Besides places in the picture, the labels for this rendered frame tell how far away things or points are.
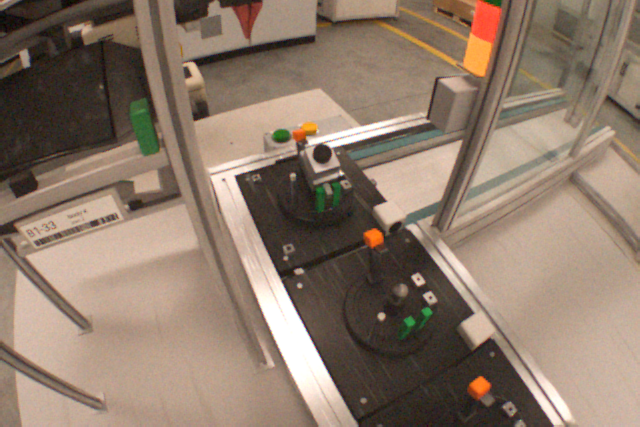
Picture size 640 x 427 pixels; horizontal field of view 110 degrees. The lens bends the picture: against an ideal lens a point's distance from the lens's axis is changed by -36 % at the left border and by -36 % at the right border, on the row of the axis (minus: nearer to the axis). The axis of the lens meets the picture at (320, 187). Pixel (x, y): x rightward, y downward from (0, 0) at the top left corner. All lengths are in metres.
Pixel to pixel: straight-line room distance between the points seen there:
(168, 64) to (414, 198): 0.64
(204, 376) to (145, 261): 0.28
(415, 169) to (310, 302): 0.44
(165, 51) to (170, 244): 0.60
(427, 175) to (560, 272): 0.41
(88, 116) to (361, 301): 0.41
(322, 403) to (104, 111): 0.41
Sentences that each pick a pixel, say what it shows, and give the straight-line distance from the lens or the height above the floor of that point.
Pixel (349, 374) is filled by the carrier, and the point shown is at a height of 0.97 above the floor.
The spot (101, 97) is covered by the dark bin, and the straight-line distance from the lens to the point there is 0.25.
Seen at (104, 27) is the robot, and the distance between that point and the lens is 1.10.
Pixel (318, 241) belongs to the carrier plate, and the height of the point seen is 0.97.
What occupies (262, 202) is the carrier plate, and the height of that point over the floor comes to 0.97.
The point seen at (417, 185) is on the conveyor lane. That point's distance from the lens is 0.78.
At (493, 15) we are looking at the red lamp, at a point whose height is 1.35.
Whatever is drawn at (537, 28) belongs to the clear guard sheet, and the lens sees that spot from 0.52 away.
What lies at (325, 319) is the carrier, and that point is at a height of 0.97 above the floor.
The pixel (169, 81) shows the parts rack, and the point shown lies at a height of 1.35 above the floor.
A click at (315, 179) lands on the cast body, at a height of 1.06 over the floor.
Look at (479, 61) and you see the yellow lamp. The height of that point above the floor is 1.28.
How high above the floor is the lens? 1.43
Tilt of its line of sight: 44 degrees down
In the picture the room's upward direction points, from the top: 2 degrees clockwise
